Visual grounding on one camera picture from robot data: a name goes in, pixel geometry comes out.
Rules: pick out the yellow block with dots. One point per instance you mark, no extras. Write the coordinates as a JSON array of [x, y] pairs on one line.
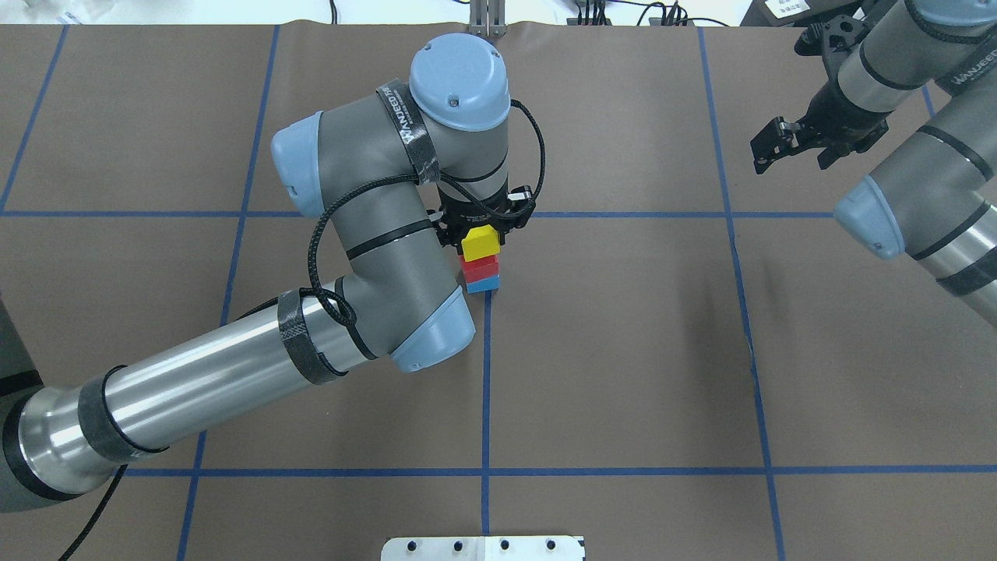
[[479, 243]]

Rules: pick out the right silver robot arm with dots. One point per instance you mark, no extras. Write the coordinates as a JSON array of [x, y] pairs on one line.
[[924, 199]]

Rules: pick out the red block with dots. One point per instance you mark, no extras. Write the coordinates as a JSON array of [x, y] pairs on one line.
[[478, 269]]

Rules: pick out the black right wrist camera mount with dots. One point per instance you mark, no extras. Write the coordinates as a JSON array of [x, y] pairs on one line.
[[836, 36]]

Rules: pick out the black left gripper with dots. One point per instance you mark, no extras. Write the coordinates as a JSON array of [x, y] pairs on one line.
[[470, 215]]

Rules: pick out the aluminium frame post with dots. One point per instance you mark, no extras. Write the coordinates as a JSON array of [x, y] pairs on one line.
[[487, 18]]

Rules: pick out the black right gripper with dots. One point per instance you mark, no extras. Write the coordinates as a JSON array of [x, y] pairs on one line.
[[835, 117]]

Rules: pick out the blue block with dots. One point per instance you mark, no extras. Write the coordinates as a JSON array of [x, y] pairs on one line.
[[485, 284]]

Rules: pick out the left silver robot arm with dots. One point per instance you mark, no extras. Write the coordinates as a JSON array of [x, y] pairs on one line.
[[391, 179]]

